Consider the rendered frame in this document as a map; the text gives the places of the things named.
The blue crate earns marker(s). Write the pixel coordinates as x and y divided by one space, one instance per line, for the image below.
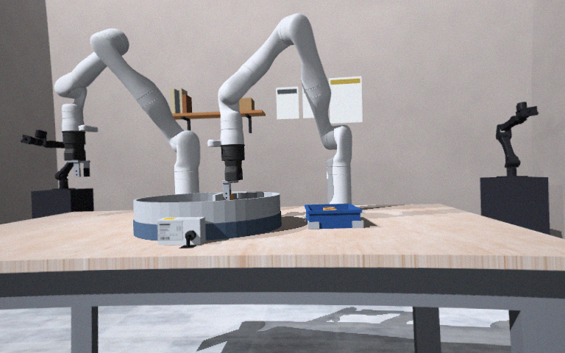
333 219

